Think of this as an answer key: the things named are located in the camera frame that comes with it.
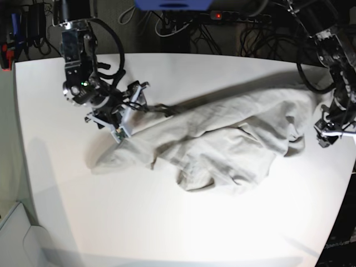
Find black power strip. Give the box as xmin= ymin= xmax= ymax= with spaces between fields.
xmin=210 ymin=11 xmax=272 ymax=23

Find blue box overhead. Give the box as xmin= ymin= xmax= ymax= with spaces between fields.
xmin=134 ymin=0 xmax=212 ymax=11

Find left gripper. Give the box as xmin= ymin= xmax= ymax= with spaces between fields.
xmin=314 ymin=105 xmax=355 ymax=148

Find red and black clamp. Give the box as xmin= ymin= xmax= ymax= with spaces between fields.
xmin=1 ymin=43 xmax=14 ymax=71

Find white cable loop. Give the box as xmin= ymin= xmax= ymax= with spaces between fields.
xmin=154 ymin=11 xmax=192 ymax=38

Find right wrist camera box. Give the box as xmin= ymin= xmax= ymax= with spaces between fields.
xmin=110 ymin=126 xmax=132 ymax=144

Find blue handled tool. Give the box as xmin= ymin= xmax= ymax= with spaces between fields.
xmin=11 ymin=13 xmax=24 ymax=49

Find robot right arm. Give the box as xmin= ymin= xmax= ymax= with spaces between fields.
xmin=52 ymin=1 xmax=150 ymax=142

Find grey side cabinet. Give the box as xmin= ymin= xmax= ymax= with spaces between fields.
xmin=1 ymin=202 xmax=51 ymax=266

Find light grey t-shirt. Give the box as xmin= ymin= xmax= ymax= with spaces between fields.
xmin=91 ymin=85 xmax=324 ymax=194

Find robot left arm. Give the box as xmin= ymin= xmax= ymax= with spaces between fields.
xmin=278 ymin=1 xmax=355 ymax=148

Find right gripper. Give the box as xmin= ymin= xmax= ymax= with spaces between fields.
xmin=85 ymin=81 xmax=150 ymax=135

